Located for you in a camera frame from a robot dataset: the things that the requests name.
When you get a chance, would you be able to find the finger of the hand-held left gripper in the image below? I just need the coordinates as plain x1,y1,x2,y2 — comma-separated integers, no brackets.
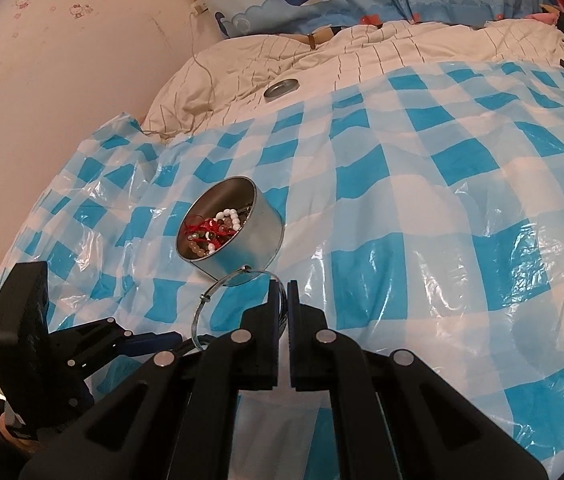
49,317,184,359
62,355,155,407

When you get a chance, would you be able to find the round metal tin lid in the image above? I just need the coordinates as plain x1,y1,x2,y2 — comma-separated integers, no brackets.
263,79,299,99

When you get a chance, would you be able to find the brown strap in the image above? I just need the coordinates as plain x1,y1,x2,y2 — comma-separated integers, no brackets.
282,25,348,52

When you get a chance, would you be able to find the pink cloth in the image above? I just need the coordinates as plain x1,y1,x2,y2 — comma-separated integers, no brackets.
529,5,560,25

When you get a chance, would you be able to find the thin white cable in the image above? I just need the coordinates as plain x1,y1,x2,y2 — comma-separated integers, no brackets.
144,7,218,137

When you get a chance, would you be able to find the blue checkered plastic sheet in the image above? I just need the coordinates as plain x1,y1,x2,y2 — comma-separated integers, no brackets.
0,60,564,480

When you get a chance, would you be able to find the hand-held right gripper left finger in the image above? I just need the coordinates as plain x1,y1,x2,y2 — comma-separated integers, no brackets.
19,281,281,480

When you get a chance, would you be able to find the red string bracelet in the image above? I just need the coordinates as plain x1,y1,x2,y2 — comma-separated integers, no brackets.
184,217,238,251

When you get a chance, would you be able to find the white bead bracelet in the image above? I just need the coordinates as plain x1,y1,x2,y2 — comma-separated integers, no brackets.
213,207,243,233

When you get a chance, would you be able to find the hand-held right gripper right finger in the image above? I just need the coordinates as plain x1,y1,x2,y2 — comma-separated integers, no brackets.
287,280,545,480

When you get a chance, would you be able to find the round metal tin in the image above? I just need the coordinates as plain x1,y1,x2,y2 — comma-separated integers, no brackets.
176,176,284,287

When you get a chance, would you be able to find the cream striped quilt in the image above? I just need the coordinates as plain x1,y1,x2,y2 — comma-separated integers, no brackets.
139,20,564,141

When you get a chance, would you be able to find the silver bangle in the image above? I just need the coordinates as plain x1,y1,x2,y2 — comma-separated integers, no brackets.
189,266,283,348

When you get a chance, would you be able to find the pale bead bracelet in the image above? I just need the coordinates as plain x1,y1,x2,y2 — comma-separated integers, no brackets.
184,227,215,260

